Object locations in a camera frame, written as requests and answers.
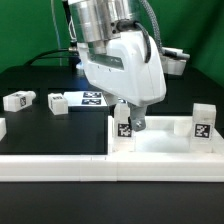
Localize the grey thin cable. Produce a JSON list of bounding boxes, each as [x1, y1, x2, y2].
[[50, 0, 64, 67]]

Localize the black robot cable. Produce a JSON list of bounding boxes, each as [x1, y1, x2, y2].
[[23, 0, 82, 67]]

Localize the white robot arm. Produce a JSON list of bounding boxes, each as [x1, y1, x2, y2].
[[68, 0, 166, 131]]

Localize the white fiducial marker sheet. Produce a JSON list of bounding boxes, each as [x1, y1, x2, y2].
[[64, 91, 107, 107]]

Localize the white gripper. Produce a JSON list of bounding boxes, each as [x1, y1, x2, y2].
[[78, 31, 166, 132]]

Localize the white obstacle bar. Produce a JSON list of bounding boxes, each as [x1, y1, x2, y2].
[[0, 118, 7, 141], [0, 155, 224, 182], [213, 130, 224, 155]]

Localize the white square tabletop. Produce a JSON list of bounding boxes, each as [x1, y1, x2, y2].
[[106, 115, 222, 157]]

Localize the white obstacle right bar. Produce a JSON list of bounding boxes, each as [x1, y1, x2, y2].
[[213, 130, 224, 155]]

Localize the white obstacle left bar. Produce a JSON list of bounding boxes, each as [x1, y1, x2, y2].
[[0, 118, 7, 141]]

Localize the white obstacle front bar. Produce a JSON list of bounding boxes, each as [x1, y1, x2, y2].
[[0, 155, 224, 182]]

